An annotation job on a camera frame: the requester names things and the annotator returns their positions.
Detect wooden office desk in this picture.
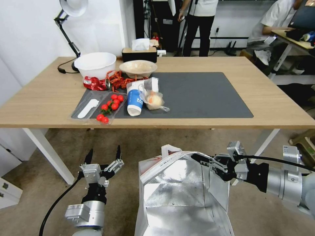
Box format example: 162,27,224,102
268,29,315,86

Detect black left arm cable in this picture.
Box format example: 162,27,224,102
39,176,83,236

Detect wooden table with white legs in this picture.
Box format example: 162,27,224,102
0,56,315,185

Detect dark monitor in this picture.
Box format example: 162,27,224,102
288,0,315,30

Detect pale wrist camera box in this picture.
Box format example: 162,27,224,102
82,163,102,184
226,141,249,185

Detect red crayfish shells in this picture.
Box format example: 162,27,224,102
106,70,150,94

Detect white tissue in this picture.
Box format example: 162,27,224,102
131,38,150,51

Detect foil-lined food delivery bag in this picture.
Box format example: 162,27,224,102
134,144,235,236

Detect black bag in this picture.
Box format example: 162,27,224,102
286,28,307,42

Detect dark grey table mat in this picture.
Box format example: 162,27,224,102
71,71,254,119

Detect plastic drink bottle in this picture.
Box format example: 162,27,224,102
302,31,315,43

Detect black tissue box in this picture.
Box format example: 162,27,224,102
121,47,158,63

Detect crushed red drink can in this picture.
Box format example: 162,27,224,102
83,75,111,91

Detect white plastic spoon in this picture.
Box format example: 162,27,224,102
77,99,100,119

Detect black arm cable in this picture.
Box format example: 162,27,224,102
240,154,315,173
39,176,83,236

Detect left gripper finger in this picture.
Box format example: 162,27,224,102
78,148,94,173
105,145,125,178

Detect black router with antennas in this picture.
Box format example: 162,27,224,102
225,41,237,56

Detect large white bowl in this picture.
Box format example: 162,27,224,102
73,52,117,80

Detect low wooden stool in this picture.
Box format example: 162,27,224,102
288,129,315,168

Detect clear plastic bag with food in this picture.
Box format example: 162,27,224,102
138,77,171,113

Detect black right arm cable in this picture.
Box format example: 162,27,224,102
240,154,315,173

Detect white cabinet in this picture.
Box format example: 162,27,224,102
0,128,38,210

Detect seated person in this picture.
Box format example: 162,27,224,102
247,0,304,67

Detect black lamp cable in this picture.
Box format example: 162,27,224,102
57,58,80,74

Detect standing person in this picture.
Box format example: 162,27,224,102
178,0,219,57

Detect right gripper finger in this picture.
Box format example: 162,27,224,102
191,153,228,167
199,160,228,181

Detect blue and white paper cup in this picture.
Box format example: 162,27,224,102
126,81,146,117

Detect clear plastic tray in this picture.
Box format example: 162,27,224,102
71,90,128,125

